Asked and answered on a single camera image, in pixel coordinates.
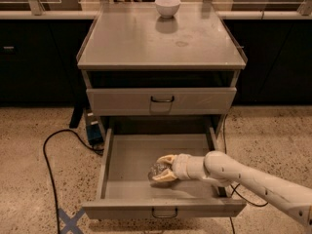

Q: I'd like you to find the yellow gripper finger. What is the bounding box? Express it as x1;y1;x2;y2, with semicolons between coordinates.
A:
157;154;176;165
152;169;177;182

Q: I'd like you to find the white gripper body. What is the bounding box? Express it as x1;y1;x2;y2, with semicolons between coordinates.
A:
172;154;190;180

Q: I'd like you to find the clear plastic water bottle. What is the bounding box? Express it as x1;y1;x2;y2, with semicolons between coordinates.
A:
148;163;171;182

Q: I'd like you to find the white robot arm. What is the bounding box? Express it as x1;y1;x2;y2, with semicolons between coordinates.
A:
152;151;312;234

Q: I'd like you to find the open grey middle drawer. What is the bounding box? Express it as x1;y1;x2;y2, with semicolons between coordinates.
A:
83;130;246;219

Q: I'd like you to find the closed grey upper drawer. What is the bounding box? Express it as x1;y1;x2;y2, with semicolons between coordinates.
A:
87;88;236;116

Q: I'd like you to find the grey drawer cabinet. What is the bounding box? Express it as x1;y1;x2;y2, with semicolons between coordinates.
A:
78;3;246;133

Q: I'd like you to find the blue power box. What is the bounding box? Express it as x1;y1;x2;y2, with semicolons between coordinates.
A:
84;109;103;146

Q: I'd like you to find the blue tape cross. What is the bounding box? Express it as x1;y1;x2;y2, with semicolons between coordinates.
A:
58;209;85;234

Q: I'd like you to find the white ceramic bowl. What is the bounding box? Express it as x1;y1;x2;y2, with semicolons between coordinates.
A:
154;0;181;18

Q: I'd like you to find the dark counter cabinet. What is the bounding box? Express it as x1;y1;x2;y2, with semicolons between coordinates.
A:
1;13;312;105

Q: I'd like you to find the black lower drawer handle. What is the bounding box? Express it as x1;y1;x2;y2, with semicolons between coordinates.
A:
151;208;178;219

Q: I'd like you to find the black drawer handle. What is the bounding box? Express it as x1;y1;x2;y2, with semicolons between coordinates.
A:
150;96;175;103
151;208;178;219

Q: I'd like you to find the black cable right floor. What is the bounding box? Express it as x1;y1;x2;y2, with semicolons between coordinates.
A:
221;113;271;234

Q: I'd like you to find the black cable floor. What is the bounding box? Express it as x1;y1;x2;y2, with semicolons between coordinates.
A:
42;129;105;234
221;113;271;234

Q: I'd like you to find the black upper drawer handle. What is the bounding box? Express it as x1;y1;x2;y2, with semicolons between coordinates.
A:
150;96;175;103

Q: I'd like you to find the black cable left floor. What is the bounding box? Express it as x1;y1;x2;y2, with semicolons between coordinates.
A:
42;129;105;234

